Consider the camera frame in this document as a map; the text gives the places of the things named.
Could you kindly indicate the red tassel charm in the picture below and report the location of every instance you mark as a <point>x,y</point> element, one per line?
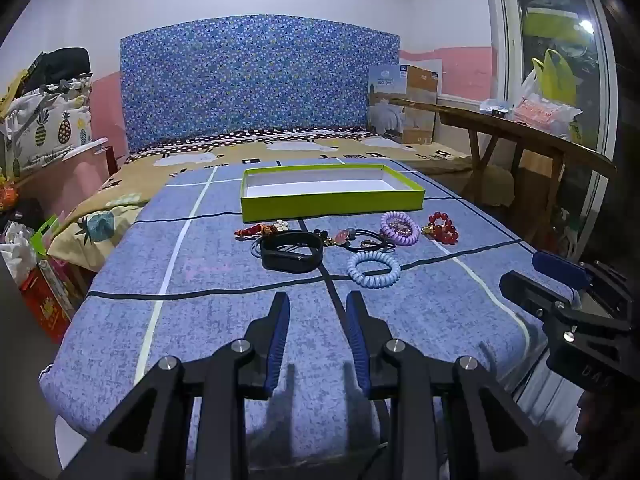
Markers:
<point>252,231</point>

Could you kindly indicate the crumpled white plastic bag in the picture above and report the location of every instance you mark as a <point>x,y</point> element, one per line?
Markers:
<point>17,250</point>

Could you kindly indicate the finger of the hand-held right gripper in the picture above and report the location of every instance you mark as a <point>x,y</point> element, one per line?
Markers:
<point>560,267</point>
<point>525,291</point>

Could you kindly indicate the green paper bag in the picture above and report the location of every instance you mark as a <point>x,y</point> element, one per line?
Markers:
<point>42,237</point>

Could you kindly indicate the pink cabinet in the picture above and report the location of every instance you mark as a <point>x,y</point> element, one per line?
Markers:
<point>55,180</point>

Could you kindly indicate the glass balcony door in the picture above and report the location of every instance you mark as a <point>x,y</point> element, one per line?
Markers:
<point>505,35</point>

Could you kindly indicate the blue grid blanket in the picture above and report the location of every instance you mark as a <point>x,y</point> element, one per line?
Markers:
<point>225,270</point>

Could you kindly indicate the black bag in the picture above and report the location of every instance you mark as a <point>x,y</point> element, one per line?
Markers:
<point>60,67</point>

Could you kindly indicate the yellow-green bag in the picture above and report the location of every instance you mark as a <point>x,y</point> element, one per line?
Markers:
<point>555,80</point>

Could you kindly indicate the small clear packet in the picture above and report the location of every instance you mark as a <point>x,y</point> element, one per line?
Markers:
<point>492,106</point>

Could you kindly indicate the wooden table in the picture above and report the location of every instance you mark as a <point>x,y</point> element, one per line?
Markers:
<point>525,132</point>

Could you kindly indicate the black wristband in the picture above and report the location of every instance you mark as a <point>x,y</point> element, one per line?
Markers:
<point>272,260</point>

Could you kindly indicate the red box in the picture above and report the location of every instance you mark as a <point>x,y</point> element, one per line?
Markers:
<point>47,300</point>

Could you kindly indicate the printed cardboard box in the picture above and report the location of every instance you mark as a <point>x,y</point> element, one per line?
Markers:
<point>400,85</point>

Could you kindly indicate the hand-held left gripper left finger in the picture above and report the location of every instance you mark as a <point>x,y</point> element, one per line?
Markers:
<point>279,330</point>

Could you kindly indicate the blue floral headboard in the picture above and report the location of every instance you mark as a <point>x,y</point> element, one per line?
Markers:
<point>250,85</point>

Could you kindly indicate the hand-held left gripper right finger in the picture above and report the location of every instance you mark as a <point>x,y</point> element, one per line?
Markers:
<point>356,330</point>

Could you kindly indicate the green shallow cardboard box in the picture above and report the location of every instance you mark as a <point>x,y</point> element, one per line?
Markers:
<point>330,205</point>

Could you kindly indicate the pineapple print pillow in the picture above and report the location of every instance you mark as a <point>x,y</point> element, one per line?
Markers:
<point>45,130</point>

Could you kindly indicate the yellow printed bedsheet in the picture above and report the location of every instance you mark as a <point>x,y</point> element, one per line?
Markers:
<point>145,172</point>

